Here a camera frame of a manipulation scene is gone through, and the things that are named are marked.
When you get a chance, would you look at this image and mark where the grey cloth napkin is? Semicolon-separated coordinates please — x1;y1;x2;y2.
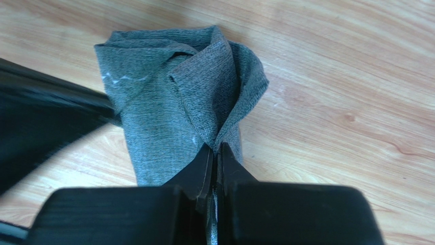
94;25;270;245

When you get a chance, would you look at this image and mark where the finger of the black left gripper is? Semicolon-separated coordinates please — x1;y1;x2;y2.
1;59;119;193

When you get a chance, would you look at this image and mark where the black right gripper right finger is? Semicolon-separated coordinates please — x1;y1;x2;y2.
217;143;384;244

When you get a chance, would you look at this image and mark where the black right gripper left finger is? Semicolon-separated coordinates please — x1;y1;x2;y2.
25;145;213;244

